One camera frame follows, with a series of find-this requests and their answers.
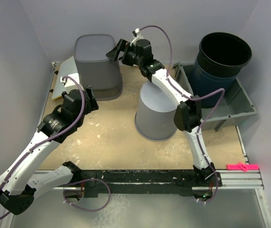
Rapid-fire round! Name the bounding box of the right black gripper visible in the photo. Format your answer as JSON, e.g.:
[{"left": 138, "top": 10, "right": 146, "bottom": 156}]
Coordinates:
[{"left": 107, "top": 39, "right": 144, "bottom": 67}]

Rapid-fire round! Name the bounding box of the grey slotted square bin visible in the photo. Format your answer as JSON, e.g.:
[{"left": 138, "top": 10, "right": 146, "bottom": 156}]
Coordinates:
[{"left": 73, "top": 34, "right": 123, "bottom": 101}]

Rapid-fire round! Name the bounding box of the smooth lavender round bin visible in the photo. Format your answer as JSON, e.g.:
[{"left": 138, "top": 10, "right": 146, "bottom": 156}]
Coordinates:
[{"left": 135, "top": 81, "right": 177, "bottom": 141}]

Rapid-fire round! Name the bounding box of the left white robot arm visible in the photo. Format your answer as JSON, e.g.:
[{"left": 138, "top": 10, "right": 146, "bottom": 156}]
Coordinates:
[{"left": 0, "top": 86, "right": 99, "bottom": 215}]

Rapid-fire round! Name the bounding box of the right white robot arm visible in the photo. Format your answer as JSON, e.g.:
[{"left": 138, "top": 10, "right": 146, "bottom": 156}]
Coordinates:
[{"left": 106, "top": 39, "right": 220, "bottom": 187}]

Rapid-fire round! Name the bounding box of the dark blue round bin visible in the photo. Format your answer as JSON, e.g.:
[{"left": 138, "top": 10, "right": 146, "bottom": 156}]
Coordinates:
[{"left": 188, "top": 32, "right": 252, "bottom": 97}]

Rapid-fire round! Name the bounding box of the grey plastic crate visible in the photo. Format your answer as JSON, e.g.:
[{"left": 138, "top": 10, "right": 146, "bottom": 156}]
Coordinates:
[{"left": 172, "top": 63, "right": 257, "bottom": 132}]

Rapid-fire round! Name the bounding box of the pink tape marker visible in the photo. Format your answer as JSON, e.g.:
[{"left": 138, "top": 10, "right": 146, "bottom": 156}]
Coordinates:
[{"left": 226, "top": 162, "right": 260, "bottom": 172}]

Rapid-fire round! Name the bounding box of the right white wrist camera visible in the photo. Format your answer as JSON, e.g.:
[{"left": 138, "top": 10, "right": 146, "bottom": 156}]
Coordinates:
[{"left": 130, "top": 28, "right": 144, "bottom": 46}]

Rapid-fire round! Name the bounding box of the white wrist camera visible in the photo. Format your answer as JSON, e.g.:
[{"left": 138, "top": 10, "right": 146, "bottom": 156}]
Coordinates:
[
  {"left": 130, "top": 28, "right": 144, "bottom": 46},
  {"left": 60, "top": 73, "right": 83, "bottom": 94}
]

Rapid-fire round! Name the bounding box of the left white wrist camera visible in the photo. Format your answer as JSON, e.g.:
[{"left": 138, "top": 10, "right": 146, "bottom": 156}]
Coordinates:
[{"left": 60, "top": 73, "right": 83, "bottom": 94}]

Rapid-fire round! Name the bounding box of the small whiteboard wooden frame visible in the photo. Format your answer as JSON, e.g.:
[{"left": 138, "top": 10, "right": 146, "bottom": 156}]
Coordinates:
[{"left": 51, "top": 56, "right": 77, "bottom": 100}]

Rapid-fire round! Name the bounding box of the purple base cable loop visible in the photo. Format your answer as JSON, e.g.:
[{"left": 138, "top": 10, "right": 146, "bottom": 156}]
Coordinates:
[{"left": 63, "top": 178, "right": 111, "bottom": 212}]

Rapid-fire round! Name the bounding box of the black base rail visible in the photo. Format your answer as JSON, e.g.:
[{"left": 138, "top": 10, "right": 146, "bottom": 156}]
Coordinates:
[{"left": 63, "top": 161, "right": 223, "bottom": 198}]

